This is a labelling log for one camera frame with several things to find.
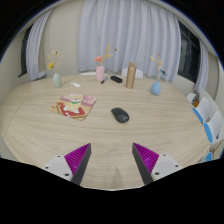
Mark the black computer mouse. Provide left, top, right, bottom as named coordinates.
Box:
left=110, top=107, right=130, bottom=124

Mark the dark window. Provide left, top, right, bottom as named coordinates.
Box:
left=177, top=21, right=202, bottom=84
left=18, top=24, right=34, bottom=78

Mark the small white chair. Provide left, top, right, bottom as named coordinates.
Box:
left=186, top=92, right=198, bottom=104

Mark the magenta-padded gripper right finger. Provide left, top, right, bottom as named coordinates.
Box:
left=131, top=142, right=183, bottom=186

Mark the gold insulated bottle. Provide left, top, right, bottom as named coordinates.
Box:
left=124, top=61, right=138, bottom=90

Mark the white remote control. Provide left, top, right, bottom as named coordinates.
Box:
left=70, top=80, right=82, bottom=89

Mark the white and blue chair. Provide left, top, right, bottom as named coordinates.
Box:
left=203, top=110, right=224, bottom=144
left=192, top=96, right=212, bottom=124

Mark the yellow dried flower bunch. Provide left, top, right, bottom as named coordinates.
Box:
left=46, top=49, right=64, bottom=74

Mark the blue round vase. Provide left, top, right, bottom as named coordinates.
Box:
left=150, top=79, right=162, bottom=97

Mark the cartoon print mouse pad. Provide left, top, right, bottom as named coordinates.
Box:
left=50, top=92, right=99, bottom=121

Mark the beige dried flower bunch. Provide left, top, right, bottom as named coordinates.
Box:
left=149, top=54, right=168, bottom=82

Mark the wide white curtain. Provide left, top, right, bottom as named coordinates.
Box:
left=77, top=0, right=182, bottom=83

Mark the pink vase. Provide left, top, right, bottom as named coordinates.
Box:
left=95, top=65, right=106, bottom=83

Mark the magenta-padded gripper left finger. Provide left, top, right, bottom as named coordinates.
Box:
left=42, top=142, right=92, bottom=186

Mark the pale green vase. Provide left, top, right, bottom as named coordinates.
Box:
left=52, top=72, right=63, bottom=89

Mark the black rectangular case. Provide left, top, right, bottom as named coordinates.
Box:
left=110, top=75, right=124, bottom=84

